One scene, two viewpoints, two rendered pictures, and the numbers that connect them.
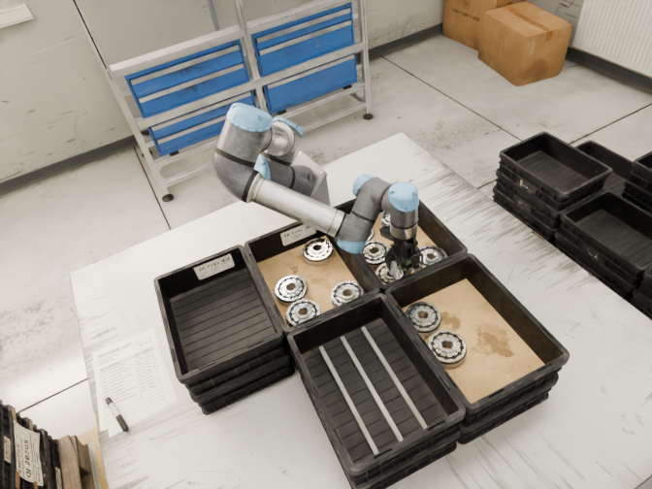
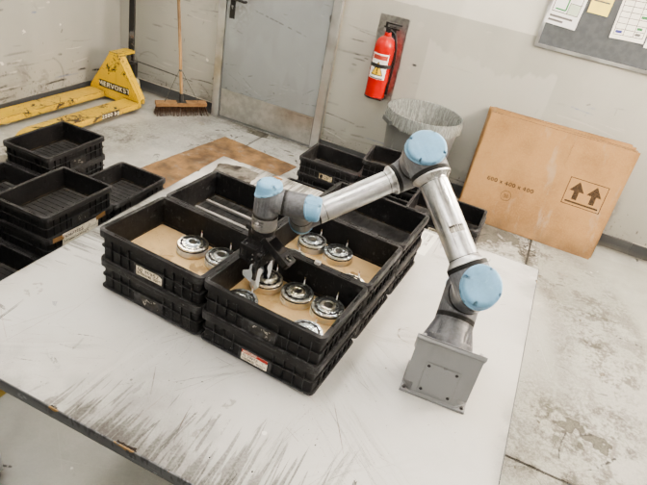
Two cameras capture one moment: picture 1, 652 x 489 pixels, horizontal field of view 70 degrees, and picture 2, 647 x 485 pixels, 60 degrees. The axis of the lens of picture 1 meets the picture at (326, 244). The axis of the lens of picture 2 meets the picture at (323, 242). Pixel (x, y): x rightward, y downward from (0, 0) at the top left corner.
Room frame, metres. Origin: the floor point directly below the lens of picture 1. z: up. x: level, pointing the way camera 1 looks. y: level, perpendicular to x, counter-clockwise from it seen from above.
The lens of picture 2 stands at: (1.95, -1.21, 1.92)
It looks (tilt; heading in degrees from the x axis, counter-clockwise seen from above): 32 degrees down; 129
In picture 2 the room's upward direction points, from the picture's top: 12 degrees clockwise
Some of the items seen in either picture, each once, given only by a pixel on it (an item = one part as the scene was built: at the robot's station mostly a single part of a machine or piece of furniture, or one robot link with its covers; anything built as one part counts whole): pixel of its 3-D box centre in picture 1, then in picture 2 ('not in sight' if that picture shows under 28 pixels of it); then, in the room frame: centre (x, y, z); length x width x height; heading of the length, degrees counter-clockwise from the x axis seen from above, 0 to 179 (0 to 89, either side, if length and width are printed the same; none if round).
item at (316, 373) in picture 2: not in sight; (280, 327); (1.04, -0.22, 0.76); 0.40 x 0.30 x 0.12; 18
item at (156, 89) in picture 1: (198, 100); not in sight; (2.80, 0.64, 0.60); 0.72 x 0.03 x 0.56; 112
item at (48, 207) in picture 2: not in sight; (58, 233); (-0.34, -0.33, 0.37); 0.40 x 0.30 x 0.45; 111
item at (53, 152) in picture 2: not in sight; (59, 177); (-0.86, -0.10, 0.37); 0.40 x 0.30 x 0.45; 112
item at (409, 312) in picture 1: (422, 315); (220, 256); (0.75, -0.24, 0.86); 0.10 x 0.10 x 0.01
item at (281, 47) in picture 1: (309, 60); not in sight; (3.09, -0.10, 0.60); 0.72 x 0.03 x 0.56; 112
